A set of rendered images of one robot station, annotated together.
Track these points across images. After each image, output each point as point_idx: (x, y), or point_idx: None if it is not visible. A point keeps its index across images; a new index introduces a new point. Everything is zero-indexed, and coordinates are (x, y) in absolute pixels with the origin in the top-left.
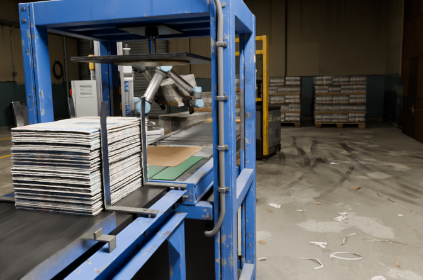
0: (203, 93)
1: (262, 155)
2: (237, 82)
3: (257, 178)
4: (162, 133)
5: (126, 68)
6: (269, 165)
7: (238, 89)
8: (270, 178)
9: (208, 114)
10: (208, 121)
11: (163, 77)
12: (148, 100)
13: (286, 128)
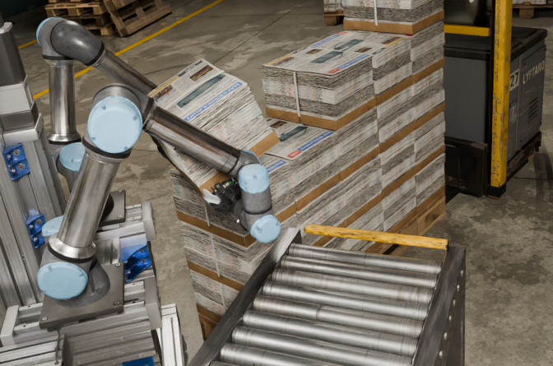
0: (303, 73)
1: (490, 185)
2: (415, 4)
3: (473, 303)
4: (152, 317)
5: (8, 99)
6: (509, 224)
7: (419, 25)
8: (513, 305)
9: (320, 147)
10: (324, 164)
11: (118, 164)
12: (75, 255)
13: (550, 22)
